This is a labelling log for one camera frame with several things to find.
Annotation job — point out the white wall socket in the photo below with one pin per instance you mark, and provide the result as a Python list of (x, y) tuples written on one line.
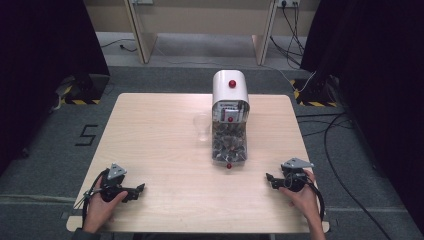
[(287, 2)]

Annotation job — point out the clear plastic cup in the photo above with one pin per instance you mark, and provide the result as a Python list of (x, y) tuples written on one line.
[(202, 128)]

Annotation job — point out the person's left hand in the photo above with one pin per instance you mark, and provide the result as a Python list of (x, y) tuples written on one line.
[(100, 213)]

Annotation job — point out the white dispenser with red knobs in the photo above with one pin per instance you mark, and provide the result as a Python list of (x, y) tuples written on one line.
[(230, 93)]

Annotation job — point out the white power strip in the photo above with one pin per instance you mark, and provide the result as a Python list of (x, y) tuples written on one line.
[(142, 1)]

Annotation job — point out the black curtain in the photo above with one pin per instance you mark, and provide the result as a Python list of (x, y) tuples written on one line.
[(376, 83), (40, 66)]

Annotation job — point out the person's right hand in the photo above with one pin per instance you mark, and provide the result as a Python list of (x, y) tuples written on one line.
[(306, 200)]

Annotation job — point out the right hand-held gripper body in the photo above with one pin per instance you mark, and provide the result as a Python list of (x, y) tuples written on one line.
[(295, 178)]

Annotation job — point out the stand base with striped tape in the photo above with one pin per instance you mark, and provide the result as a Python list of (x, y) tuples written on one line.
[(88, 90), (315, 96)]

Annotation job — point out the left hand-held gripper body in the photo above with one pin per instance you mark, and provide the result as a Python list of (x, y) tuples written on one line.
[(111, 185)]

